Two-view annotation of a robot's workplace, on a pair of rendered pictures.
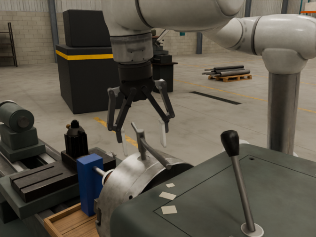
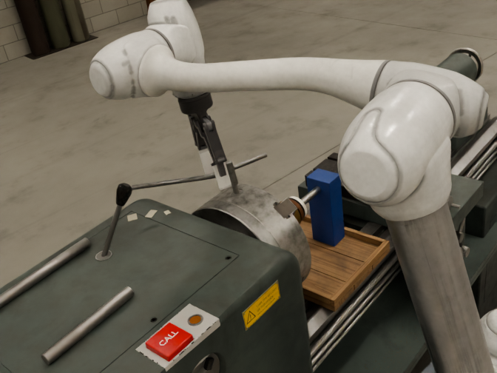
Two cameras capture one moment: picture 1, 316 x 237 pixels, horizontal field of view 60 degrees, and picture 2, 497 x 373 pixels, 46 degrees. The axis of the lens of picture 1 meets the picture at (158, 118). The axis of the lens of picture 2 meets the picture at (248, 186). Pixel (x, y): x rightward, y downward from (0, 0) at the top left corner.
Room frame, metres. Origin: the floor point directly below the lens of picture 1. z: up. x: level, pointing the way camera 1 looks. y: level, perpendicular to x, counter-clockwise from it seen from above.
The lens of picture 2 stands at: (0.68, -1.21, 1.98)
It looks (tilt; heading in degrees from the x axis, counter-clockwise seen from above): 30 degrees down; 88
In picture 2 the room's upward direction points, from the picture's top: 9 degrees counter-clockwise
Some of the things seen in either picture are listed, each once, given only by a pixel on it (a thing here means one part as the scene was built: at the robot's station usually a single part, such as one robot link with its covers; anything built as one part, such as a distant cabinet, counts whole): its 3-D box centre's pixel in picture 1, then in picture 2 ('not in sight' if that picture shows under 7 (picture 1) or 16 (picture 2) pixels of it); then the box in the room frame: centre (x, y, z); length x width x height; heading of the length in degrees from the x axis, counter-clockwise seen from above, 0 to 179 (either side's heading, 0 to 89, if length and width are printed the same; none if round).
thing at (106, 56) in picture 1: (90, 58); not in sight; (6.18, 1.50, 0.98); 1.81 x 1.22 x 1.95; 26
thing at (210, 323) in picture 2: not in sight; (180, 345); (0.53, -0.43, 1.23); 0.13 x 0.08 x 0.06; 44
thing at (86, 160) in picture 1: (91, 184); (325, 207); (0.93, 0.26, 1.00); 0.08 x 0.06 x 0.23; 134
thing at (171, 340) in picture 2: not in sight; (169, 342); (0.52, -0.45, 1.26); 0.06 x 0.06 x 0.02; 44
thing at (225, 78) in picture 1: (230, 76); not in sight; (9.26, -2.44, 0.07); 1.24 x 0.86 x 0.14; 121
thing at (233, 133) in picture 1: (230, 142); (124, 194); (0.45, -0.13, 1.38); 0.04 x 0.03 x 0.05; 44
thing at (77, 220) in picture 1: (107, 220); (310, 254); (0.86, 0.19, 0.88); 0.36 x 0.30 x 0.04; 134
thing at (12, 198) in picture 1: (66, 176); (387, 191); (1.18, 0.44, 0.89); 0.53 x 0.30 x 0.06; 134
